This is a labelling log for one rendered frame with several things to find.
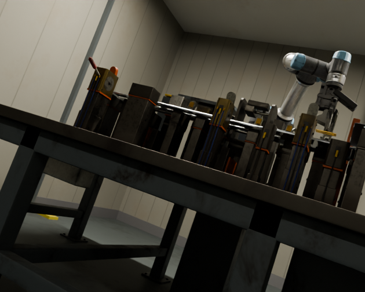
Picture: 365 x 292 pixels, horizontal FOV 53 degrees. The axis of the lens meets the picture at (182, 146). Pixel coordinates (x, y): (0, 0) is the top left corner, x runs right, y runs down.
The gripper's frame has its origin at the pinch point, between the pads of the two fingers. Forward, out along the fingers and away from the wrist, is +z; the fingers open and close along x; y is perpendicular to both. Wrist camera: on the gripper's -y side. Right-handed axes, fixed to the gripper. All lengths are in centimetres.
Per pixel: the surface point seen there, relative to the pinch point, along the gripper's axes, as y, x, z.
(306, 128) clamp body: 5.0, 25.7, 8.8
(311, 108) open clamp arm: 6.2, 18.1, -1.8
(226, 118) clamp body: 37.9, 19.7, 10.3
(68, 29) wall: 248, -80, -65
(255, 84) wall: 116, -272, -118
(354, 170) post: -13.7, 40.0, 22.5
